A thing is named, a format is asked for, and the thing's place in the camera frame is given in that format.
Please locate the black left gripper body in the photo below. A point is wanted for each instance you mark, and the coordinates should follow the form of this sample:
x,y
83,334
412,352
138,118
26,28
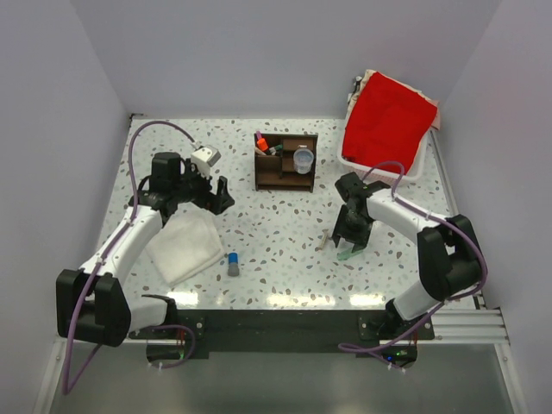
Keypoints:
x,y
194,189

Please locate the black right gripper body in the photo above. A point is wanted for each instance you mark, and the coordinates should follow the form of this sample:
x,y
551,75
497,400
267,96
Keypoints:
x,y
349,226

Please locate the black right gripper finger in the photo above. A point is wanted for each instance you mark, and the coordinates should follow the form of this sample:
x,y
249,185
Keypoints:
x,y
358,248
336,239

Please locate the green translucent cap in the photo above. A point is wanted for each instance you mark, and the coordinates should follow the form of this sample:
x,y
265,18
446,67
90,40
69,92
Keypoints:
x,y
348,254

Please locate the brown wooden desk organizer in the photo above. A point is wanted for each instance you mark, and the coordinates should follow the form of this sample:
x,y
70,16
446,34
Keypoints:
x,y
276,172

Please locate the orange capped black highlighter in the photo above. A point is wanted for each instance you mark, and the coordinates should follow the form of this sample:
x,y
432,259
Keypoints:
x,y
262,144

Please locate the clear jar of paperclips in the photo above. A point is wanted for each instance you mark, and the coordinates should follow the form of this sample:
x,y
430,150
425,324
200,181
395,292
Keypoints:
x,y
303,159

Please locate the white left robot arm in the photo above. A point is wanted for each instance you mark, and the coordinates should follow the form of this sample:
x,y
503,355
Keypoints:
x,y
90,302

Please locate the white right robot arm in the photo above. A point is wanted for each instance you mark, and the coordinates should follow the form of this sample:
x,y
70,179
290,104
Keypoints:
x,y
448,254

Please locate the beige small tube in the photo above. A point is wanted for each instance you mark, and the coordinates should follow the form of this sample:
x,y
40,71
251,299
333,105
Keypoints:
x,y
323,240

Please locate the white folded towel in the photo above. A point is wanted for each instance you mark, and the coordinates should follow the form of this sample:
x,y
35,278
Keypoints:
x,y
187,245

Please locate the blue grey stamp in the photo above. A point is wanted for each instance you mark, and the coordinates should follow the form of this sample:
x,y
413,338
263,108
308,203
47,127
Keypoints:
x,y
233,265

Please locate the white plastic basket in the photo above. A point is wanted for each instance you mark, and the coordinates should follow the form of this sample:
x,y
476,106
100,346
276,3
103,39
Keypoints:
x,y
414,174

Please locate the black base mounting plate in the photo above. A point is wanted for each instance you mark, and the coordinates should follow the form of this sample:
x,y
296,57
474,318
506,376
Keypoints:
x,y
368,333

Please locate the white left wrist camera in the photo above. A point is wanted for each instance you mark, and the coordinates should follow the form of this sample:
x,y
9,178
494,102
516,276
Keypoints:
x,y
204,158

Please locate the aluminium frame rail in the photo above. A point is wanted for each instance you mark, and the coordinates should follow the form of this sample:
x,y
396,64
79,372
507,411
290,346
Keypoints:
x,y
493,331

